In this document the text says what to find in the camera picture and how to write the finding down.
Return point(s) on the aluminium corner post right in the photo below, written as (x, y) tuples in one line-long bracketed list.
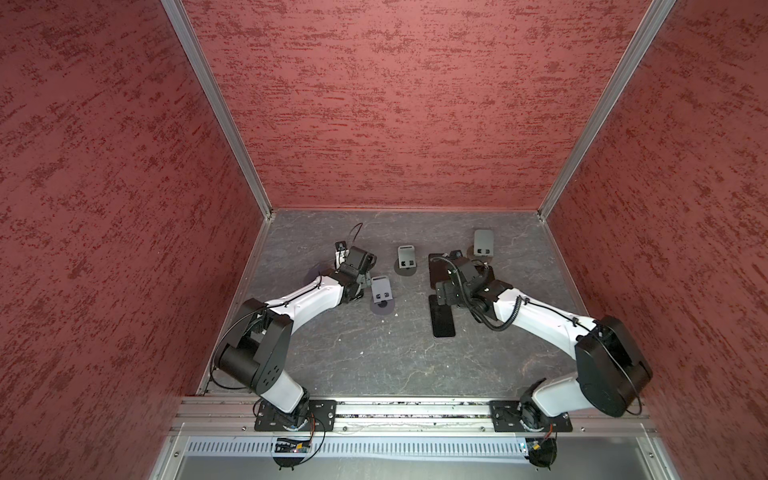
[(646, 31)]

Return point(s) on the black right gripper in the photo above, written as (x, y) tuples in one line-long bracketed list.
[(448, 287)]

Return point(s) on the left circuit board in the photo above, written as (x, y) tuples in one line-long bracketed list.
[(287, 446)]

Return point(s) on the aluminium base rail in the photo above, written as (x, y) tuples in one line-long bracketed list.
[(419, 428)]

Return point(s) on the right circuit board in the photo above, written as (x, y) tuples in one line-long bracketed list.
[(542, 453)]

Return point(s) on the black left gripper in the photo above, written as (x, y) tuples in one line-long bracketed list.
[(365, 280)]

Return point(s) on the circuit board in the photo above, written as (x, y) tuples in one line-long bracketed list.
[(287, 446), (542, 453)]

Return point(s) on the aluminium corner post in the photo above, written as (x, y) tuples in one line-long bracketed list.
[(190, 43), (646, 31)]

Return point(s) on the dark phone with sticker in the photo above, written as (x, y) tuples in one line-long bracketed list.
[(439, 268)]

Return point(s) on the aluminium corner post left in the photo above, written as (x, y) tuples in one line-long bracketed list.
[(190, 43)]

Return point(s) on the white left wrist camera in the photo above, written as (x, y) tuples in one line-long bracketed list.
[(341, 252)]

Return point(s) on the grey stand wooden base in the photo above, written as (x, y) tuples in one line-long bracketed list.
[(483, 245)]

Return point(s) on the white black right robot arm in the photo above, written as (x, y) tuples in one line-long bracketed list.
[(610, 369)]

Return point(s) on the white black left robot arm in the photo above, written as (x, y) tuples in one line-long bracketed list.
[(254, 348)]

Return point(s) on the grey metal phone stand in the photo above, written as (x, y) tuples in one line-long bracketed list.
[(406, 264)]

